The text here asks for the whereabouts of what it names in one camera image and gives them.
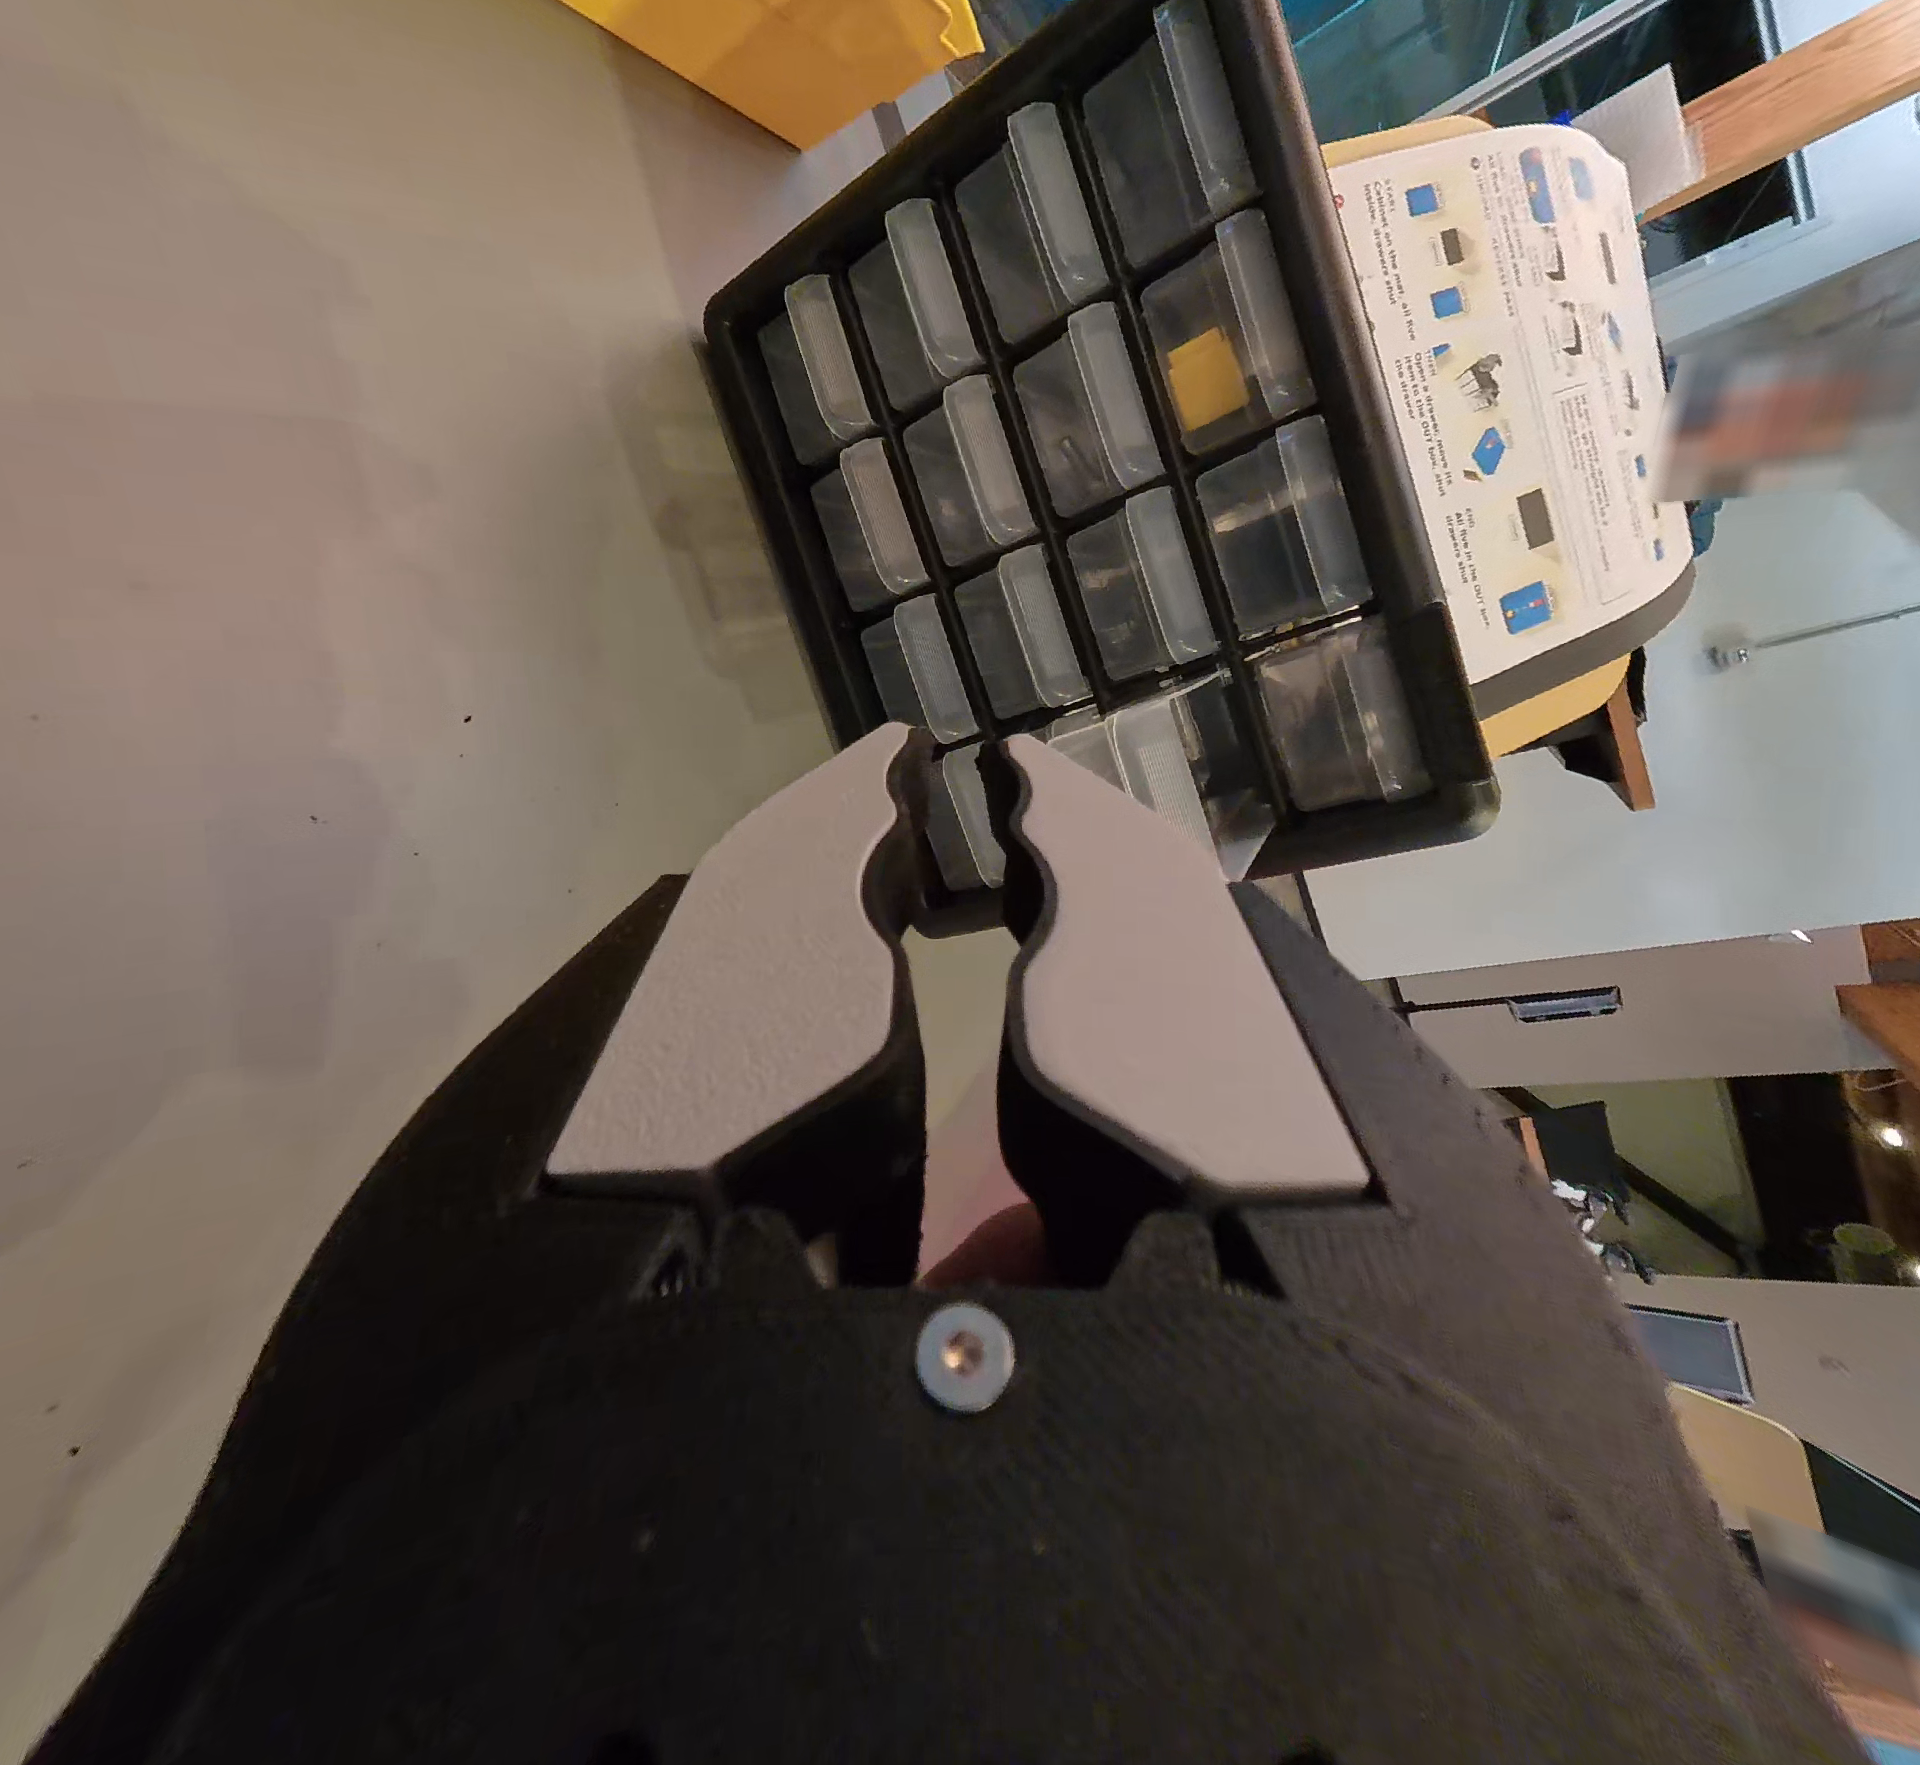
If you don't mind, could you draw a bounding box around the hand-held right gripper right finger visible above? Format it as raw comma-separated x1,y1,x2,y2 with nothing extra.
991,731,1377,1290

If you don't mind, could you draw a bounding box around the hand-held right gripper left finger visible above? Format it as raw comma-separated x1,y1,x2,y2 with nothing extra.
543,725,931,1287

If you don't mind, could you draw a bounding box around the set of clear plastic drawers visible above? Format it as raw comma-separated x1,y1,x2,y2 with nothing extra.
758,0,1434,888

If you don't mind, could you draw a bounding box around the black drawer cabinet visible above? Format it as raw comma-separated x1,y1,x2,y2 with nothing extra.
702,0,1502,934

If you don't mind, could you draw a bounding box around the small flat monitor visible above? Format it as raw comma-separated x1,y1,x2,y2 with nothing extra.
1636,1308,1753,1401

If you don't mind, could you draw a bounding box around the yellow flat block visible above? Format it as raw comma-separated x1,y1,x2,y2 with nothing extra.
1167,327,1248,436

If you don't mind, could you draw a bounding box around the printed instruction sheet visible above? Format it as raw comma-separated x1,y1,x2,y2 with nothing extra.
1327,122,1697,688

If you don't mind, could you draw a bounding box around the thin metal rod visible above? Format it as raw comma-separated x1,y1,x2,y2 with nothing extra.
1707,602,1920,667

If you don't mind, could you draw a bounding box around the wooden beam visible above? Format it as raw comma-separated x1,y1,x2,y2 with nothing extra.
1636,0,1920,221

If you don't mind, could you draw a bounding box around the white window frame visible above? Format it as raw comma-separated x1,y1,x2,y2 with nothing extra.
1440,0,1825,240

